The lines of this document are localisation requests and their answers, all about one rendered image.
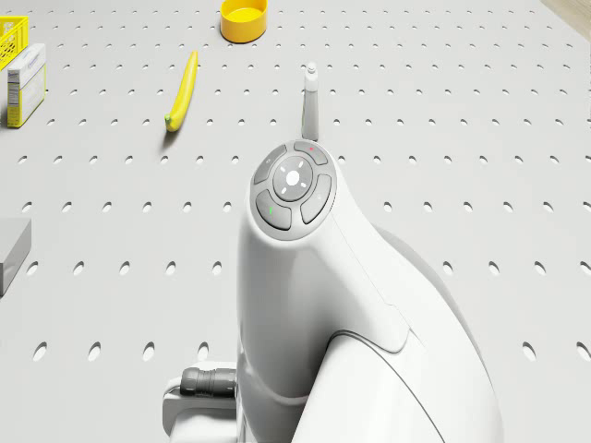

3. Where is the yellow bowl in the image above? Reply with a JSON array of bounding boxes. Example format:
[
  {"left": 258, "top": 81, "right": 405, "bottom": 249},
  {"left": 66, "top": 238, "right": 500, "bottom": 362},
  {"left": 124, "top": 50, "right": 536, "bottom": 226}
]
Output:
[{"left": 219, "top": 0, "right": 270, "bottom": 45}]

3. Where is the white and yellow box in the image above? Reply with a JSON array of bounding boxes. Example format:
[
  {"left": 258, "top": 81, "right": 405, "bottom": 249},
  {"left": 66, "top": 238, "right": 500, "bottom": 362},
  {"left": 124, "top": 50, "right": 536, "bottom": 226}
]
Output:
[{"left": 6, "top": 42, "right": 48, "bottom": 128}]

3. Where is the grey cube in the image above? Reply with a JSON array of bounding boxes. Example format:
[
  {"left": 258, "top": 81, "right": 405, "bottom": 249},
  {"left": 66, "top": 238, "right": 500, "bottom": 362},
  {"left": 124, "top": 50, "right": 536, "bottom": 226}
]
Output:
[{"left": 0, "top": 218, "right": 33, "bottom": 297}]

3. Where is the yellow basket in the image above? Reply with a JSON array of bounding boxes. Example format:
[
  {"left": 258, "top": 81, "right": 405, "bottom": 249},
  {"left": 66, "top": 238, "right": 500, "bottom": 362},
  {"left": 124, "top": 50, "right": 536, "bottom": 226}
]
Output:
[{"left": 0, "top": 15, "right": 30, "bottom": 72}]

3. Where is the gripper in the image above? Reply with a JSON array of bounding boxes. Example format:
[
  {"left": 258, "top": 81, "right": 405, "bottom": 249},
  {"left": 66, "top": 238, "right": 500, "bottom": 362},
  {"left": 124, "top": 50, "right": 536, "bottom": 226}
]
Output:
[{"left": 162, "top": 362, "right": 240, "bottom": 443}]

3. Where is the banana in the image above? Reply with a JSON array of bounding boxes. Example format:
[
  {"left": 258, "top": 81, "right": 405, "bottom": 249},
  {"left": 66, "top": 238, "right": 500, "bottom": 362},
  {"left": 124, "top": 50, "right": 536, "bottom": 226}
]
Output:
[{"left": 164, "top": 50, "right": 199, "bottom": 134}]

